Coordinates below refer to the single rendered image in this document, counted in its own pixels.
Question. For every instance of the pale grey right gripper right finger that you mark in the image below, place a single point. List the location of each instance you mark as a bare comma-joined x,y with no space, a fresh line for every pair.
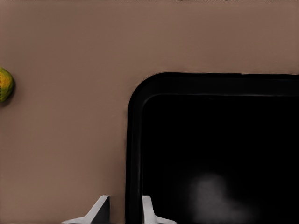
149,213

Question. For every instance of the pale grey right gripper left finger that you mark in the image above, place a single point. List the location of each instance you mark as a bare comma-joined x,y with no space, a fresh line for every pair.
99,211

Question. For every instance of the black storage box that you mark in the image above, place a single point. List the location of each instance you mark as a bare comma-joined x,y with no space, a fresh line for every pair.
222,140

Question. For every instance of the green yellow apple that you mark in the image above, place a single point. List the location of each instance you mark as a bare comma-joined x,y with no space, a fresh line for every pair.
5,84

